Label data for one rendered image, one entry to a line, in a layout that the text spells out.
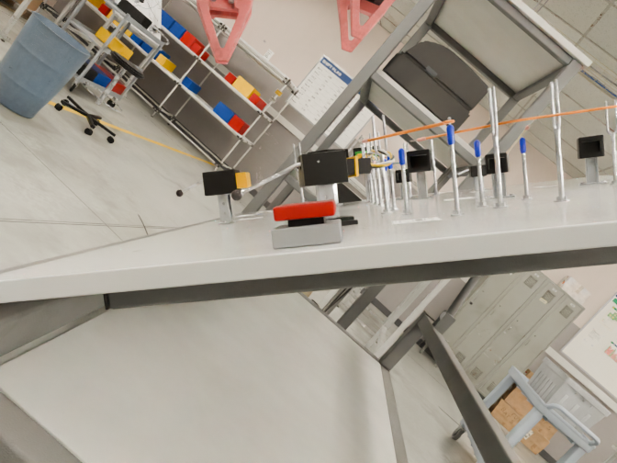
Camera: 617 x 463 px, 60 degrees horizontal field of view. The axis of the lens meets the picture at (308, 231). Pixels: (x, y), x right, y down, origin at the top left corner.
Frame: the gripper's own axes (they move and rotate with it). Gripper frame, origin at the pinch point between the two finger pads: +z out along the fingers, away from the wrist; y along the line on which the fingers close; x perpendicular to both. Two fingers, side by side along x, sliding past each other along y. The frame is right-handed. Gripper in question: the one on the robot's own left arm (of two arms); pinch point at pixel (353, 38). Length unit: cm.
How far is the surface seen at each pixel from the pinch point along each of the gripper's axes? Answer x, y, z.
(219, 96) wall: 79, 820, -143
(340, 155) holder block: -3.0, -1.7, 14.9
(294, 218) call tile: 2.7, -24.4, 24.7
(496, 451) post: -39, 2, 46
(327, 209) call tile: 0.5, -25.1, 23.2
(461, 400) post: -43, 22, 45
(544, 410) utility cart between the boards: -255, 284, 90
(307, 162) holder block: 0.7, -1.8, 17.1
